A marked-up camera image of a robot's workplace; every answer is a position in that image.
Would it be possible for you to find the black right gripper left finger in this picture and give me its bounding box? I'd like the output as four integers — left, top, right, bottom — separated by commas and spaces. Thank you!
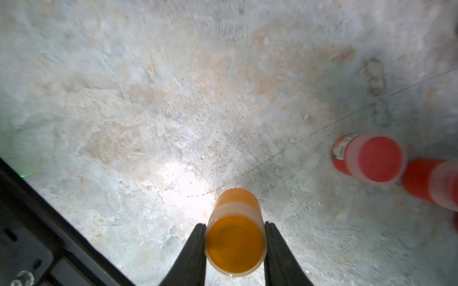
160, 224, 206, 286

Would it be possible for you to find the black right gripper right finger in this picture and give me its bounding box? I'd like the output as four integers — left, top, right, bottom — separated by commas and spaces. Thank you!
264, 222, 313, 286

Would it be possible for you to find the orange paint can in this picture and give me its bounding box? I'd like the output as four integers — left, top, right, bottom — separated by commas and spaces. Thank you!
205, 188, 267, 276

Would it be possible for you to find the red paint can left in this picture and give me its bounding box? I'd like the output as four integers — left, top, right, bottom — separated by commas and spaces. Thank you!
330, 133, 407, 185

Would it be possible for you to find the red paint can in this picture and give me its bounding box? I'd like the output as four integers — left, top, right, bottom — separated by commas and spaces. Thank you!
330, 133, 407, 185
402, 158, 458, 212

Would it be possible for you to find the red paint can middle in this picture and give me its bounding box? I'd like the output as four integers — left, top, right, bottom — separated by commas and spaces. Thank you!
402, 158, 458, 212

